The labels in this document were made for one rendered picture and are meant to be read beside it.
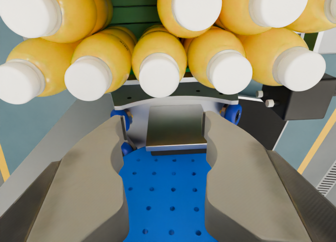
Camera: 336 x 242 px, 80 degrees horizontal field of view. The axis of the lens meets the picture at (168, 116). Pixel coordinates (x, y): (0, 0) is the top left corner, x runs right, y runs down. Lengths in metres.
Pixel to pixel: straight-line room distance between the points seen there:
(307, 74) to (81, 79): 0.22
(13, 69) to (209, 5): 0.18
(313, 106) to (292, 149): 1.58
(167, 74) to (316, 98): 0.26
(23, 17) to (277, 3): 0.21
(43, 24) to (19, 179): 0.69
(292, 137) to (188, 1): 1.75
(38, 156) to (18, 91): 0.69
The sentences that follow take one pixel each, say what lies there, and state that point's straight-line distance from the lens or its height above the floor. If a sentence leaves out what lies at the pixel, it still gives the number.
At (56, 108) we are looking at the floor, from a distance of 1.60.
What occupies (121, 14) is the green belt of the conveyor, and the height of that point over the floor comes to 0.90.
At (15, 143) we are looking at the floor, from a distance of 1.93.
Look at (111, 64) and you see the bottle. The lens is 0.23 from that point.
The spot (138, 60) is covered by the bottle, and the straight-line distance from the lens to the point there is 0.23.
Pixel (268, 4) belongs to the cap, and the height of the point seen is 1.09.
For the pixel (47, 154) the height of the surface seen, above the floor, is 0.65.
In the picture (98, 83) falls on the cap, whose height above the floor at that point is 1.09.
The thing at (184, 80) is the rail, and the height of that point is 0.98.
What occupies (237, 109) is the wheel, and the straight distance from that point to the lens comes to 0.36.
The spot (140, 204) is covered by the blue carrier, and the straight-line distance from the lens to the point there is 0.30.
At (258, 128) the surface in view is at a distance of 1.49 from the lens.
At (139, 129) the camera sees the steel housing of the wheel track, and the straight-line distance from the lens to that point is 0.42.
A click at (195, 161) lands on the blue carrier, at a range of 0.35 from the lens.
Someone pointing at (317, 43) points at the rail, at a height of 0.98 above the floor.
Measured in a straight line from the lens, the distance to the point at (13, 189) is 0.82.
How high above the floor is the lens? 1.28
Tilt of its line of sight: 61 degrees down
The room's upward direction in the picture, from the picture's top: 176 degrees clockwise
